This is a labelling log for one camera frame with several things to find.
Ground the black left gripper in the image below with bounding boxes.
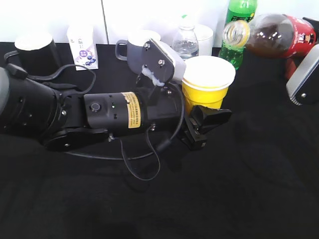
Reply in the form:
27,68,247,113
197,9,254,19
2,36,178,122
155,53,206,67
136,83,232,151

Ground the yellow paper cup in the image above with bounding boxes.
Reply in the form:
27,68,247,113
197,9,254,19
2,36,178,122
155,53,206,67
182,56,236,113

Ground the cola bottle red label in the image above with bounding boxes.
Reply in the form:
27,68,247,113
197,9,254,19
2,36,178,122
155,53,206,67
243,13,319,58

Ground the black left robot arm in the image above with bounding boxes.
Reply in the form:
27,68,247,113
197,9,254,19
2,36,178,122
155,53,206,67
0,64,232,152

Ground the white cup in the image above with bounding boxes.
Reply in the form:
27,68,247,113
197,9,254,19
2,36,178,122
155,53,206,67
194,24,214,56

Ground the green sprite bottle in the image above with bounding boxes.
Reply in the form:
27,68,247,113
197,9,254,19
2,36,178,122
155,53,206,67
218,0,257,69

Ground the water bottle green label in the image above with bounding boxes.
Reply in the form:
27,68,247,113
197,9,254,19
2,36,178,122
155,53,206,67
171,15,199,60

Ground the grey mug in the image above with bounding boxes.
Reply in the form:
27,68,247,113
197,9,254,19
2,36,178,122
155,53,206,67
115,30,161,74

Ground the red pink mug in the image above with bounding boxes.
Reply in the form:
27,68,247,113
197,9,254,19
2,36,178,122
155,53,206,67
285,58,297,80

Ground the white milk carton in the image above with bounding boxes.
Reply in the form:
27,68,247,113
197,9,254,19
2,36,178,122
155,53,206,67
67,24,98,71

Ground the black mug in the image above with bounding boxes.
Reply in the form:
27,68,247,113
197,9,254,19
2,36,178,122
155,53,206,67
3,31,62,76

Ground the black cable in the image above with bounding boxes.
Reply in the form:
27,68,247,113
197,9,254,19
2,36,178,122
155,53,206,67
27,64,185,182

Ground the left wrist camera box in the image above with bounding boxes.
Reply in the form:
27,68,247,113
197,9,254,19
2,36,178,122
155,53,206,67
139,39,186,87

